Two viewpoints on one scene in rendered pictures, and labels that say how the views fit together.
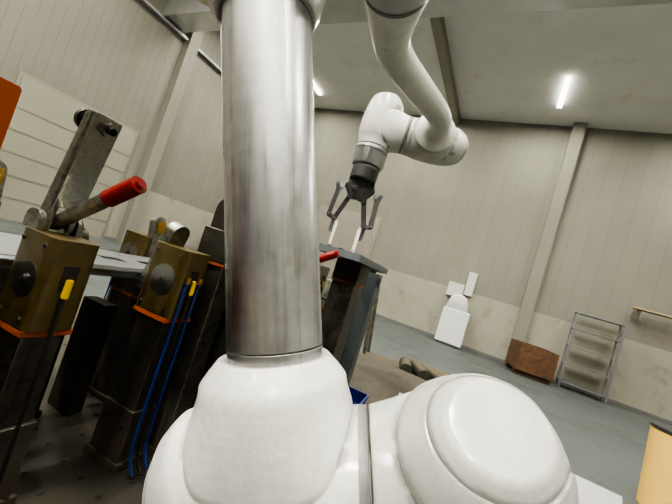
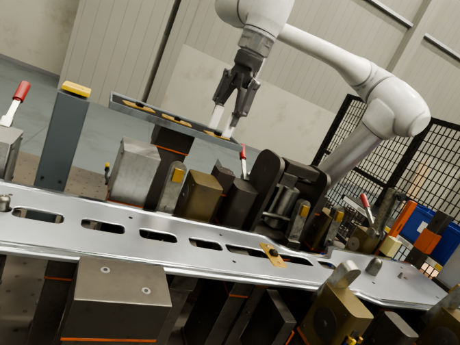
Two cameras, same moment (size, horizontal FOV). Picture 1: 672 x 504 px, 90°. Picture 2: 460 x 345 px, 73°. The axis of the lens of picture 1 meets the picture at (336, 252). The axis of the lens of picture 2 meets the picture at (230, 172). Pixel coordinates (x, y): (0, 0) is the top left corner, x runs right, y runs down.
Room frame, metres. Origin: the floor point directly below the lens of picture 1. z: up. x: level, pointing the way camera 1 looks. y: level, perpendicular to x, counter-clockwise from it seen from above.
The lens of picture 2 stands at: (1.53, 0.66, 1.32)
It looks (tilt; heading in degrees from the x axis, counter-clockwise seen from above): 15 degrees down; 223
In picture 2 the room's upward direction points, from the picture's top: 24 degrees clockwise
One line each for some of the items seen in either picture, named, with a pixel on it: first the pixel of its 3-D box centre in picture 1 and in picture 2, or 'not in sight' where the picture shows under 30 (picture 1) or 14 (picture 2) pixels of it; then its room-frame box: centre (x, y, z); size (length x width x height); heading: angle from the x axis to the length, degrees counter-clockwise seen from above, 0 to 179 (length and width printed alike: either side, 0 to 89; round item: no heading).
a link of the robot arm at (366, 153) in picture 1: (369, 159); (255, 43); (0.93, -0.01, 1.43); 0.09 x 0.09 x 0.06
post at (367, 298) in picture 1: (355, 329); (53, 174); (1.27, -0.15, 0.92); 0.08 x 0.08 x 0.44; 69
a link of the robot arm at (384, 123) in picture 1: (385, 123); (270, 1); (0.92, -0.02, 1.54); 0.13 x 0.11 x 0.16; 85
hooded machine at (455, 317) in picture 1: (455, 320); not in sight; (9.52, -3.77, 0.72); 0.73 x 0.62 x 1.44; 63
